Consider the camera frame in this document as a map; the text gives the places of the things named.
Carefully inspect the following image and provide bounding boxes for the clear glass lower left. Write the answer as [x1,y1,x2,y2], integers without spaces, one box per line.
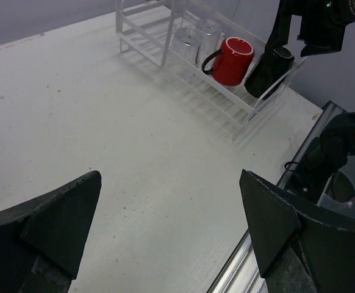
[171,27,202,66]

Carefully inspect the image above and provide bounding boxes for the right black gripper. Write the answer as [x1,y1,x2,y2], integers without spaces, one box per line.
[265,0,348,57]

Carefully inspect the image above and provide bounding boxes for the aluminium rail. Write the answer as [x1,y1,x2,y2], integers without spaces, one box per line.
[207,100,346,293]

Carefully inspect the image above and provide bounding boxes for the clear glass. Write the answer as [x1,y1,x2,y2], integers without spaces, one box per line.
[171,27,202,66]
[196,18,222,60]

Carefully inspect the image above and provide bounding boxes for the black mug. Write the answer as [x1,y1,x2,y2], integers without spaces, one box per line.
[245,47,295,98]

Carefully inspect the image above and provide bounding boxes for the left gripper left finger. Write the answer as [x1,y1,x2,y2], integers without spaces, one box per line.
[0,171,101,292]

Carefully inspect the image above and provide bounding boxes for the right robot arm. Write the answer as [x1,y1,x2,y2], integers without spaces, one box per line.
[265,1,355,170]

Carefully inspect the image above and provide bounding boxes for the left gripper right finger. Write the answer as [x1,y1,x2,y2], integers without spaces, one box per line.
[238,168,355,293]

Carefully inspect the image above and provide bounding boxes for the red mug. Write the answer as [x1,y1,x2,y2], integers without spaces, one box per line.
[201,37,255,87]

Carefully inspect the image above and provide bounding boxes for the white wire dish rack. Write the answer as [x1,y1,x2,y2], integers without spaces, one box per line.
[116,1,305,129]

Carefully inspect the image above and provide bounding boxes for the clear glass lower right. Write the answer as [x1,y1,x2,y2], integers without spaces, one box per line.
[196,18,222,60]

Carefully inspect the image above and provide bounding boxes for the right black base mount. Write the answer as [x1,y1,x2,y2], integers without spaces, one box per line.
[284,161,338,204]

